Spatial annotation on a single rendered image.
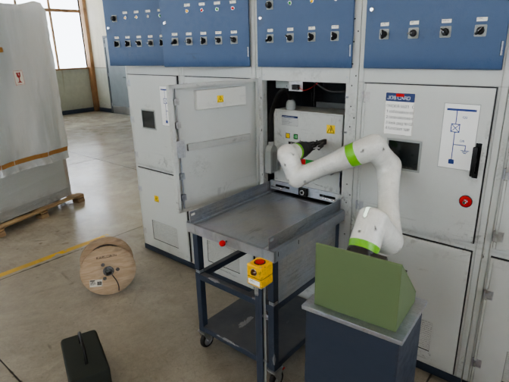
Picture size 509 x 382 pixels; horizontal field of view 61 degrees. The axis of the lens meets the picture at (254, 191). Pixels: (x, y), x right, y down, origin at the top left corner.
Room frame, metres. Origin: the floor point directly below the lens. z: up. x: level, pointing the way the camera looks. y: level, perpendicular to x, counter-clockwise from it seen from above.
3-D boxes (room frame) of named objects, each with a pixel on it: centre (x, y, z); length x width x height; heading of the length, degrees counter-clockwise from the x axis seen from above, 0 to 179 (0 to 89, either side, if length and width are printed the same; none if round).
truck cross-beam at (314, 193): (2.58, -0.33, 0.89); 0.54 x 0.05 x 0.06; 50
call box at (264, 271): (1.63, -0.02, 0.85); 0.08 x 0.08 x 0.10; 50
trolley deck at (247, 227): (2.28, -0.07, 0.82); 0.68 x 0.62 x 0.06; 140
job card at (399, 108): (2.14, -0.73, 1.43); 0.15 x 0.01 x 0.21; 50
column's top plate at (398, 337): (1.54, -0.45, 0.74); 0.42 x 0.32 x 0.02; 53
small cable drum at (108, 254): (2.96, 1.14, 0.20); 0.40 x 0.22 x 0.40; 111
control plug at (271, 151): (2.65, -0.11, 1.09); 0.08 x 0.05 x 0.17; 140
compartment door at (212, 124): (2.59, 0.22, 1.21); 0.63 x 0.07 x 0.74; 128
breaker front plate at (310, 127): (2.57, -0.32, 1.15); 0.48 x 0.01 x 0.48; 50
